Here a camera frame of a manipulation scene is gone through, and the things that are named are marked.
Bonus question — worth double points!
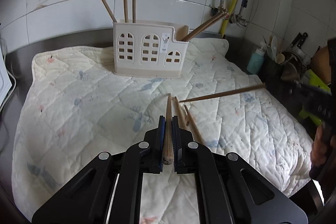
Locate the braided metal hose right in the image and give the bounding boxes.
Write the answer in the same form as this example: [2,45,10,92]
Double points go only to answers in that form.
[229,0,251,28]

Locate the wooden chopstick vertical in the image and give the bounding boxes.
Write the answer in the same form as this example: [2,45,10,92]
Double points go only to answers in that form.
[173,97,187,130]
[163,93,174,165]

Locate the white rice spoon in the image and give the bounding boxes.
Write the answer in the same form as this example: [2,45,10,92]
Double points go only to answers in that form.
[270,36,277,61]

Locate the wooden chopstick short centre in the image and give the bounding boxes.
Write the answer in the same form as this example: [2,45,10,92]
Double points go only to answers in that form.
[183,105,205,145]

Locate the wooden chopstick long diagonal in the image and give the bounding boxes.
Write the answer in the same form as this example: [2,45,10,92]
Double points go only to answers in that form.
[183,11,230,42]
[180,83,265,103]

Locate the black handled knife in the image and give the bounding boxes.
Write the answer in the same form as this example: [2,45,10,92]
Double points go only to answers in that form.
[290,32,308,49]

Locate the green plastic basket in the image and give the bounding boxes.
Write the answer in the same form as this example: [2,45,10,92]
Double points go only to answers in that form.
[299,69,331,126]

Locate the black utensil pot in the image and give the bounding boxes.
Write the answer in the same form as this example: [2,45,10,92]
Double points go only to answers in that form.
[258,51,306,83]

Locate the person's right hand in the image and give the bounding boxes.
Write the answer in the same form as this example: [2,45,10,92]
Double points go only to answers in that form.
[309,123,335,182]

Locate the white quilted mat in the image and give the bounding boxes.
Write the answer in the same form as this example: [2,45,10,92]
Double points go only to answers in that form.
[11,39,312,218]

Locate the beige house-shaped utensil holder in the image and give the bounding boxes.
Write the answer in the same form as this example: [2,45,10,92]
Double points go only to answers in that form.
[113,20,189,78]

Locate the white microwave oven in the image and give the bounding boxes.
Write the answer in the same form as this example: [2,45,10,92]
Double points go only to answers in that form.
[1,39,17,111]

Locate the teal soap bottle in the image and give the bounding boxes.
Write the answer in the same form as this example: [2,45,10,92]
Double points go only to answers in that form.
[247,42,267,75]

